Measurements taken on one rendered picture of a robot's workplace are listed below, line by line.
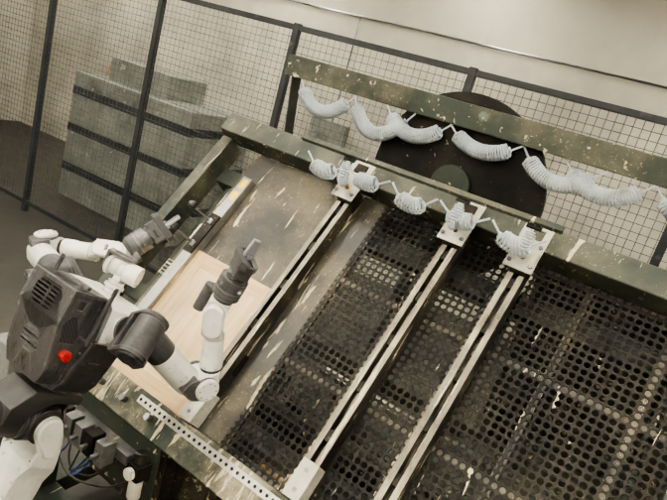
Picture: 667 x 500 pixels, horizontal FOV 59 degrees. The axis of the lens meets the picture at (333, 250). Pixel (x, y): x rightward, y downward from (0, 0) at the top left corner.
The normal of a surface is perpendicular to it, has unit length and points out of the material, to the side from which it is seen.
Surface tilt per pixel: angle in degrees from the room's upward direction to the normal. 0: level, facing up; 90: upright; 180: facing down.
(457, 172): 90
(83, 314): 90
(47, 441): 90
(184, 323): 51
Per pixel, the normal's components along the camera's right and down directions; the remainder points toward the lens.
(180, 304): -0.26, -0.52
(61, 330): 0.79, 0.37
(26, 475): 0.51, 0.69
